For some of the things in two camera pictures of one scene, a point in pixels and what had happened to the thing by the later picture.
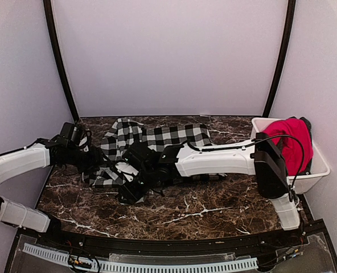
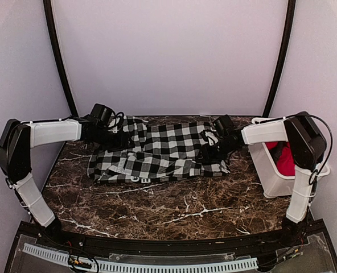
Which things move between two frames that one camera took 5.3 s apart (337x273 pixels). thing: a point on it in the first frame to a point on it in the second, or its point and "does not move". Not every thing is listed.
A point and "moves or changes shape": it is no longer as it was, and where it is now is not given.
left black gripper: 96,160 to 121,143
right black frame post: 283,56 does not move
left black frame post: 50,28 does not move
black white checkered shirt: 125,133 moves or changes shape
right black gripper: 132,194 to 208,156
